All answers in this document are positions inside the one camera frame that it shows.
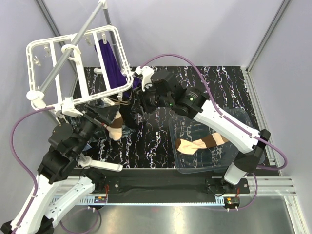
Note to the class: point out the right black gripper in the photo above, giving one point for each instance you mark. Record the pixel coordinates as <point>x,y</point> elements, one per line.
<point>148,108</point>

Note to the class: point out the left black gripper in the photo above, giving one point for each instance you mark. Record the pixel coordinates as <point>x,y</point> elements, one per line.
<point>107,113</point>

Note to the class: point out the black striped sock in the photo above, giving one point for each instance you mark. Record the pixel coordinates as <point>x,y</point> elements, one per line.
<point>134,102</point>
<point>128,116</point>

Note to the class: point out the brown striped sock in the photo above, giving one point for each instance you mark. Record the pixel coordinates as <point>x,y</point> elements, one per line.
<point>209,141</point>

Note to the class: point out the white plastic clip hanger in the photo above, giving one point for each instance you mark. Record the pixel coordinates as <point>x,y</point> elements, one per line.
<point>36,94</point>

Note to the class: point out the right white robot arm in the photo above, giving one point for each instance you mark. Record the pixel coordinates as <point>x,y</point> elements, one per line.
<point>196,105</point>

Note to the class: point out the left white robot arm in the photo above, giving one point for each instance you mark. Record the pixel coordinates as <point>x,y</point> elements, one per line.
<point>40,215</point>

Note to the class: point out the cream sock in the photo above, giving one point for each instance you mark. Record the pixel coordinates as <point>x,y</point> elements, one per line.
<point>115,129</point>

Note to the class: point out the dark leaf patterned cloth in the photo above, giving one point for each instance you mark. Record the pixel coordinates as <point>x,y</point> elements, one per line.
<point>100,103</point>

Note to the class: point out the purple sock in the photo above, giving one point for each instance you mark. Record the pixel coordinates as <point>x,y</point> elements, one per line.
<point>115,77</point>

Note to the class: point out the black marbled mat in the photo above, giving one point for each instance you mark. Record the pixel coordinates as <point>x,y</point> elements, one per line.
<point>148,144</point>

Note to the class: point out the clear plastic bin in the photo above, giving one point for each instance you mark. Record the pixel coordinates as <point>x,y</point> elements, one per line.
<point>215,159</point>

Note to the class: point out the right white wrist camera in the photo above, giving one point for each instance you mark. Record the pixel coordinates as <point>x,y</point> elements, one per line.
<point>145,73</point>

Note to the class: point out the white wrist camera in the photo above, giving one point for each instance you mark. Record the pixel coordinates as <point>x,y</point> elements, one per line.
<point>68,108</point>
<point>145,73</point>

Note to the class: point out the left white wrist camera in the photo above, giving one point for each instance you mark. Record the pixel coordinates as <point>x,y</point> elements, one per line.
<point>68,108</point>

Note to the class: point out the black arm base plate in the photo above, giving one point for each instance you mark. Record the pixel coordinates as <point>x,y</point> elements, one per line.
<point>168,186</point>

